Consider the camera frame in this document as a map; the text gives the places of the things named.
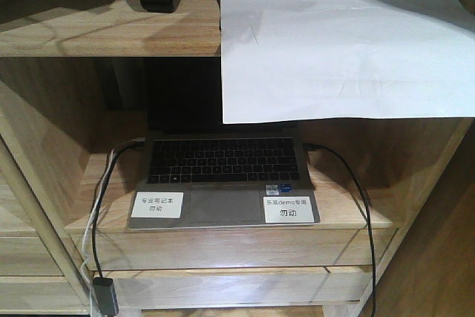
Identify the wooden shelf unit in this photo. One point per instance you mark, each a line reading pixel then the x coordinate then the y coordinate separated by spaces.
pixel 57 127

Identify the grey usb hub adapter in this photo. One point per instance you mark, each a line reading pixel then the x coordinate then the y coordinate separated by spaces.
pixel 106 296

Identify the white label left palmrest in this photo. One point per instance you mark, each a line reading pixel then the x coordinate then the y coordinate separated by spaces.
pixel 157 205

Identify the white paper sheet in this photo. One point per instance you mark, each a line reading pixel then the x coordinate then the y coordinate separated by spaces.
pixel 288 60

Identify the white label right palmrest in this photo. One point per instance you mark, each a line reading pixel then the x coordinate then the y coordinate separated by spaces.
pixel 288 210

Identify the white label palmrest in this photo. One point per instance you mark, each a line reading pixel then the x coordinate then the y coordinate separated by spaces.
pixel 288 210
pixel 157 205

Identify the grey open laptop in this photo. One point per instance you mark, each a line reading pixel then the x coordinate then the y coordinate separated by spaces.
pixel 223 170

